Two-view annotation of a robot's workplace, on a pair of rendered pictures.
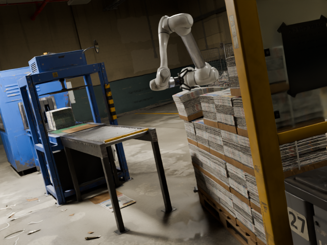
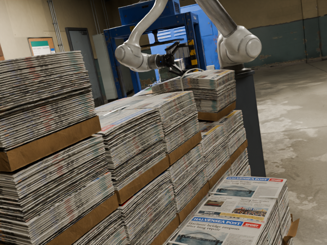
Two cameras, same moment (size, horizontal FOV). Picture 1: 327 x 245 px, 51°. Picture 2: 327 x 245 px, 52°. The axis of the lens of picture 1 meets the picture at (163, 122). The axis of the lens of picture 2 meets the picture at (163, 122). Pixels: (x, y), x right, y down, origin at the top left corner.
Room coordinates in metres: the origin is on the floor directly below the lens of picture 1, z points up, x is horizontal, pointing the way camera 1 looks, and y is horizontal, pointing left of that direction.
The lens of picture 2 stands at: (1.53, -1.53, 1.25)
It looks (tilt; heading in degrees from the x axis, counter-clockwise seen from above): 12 degrees down; 44
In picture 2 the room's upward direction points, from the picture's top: 11 degrees counter-clockwise
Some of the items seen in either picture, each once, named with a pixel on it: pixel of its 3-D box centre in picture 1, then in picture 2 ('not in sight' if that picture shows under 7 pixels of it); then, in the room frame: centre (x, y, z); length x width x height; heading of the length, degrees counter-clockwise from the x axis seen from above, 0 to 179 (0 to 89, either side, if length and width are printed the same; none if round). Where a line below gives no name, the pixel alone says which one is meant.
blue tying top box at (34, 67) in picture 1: (57, 63); (151, 12); (4.44, 1.15, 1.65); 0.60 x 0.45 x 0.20; 119
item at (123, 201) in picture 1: (117, 202); not in sight; (3.59, 0.66, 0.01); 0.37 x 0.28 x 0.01; 29
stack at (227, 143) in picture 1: (236, 170); (180, 223); (2.60, -0.48, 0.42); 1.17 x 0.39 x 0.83; 11
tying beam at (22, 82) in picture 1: (60, 75); (154, 26); (4.44, 1.15, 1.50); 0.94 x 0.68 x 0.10; 119
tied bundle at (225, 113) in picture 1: (251, 108); (98, 151); (2.18, -0.57, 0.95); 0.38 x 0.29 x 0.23; 101
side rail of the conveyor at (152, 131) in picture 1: (124, 131); not in sight; (3.67, 0.43, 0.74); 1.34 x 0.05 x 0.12; 29
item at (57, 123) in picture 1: (60, 118); (172, 71); (4.94, 1.43, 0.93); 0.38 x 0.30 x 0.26; 29
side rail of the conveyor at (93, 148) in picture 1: (80, 144); not in sight; (3.43, 0.87, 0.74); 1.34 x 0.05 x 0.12; 29
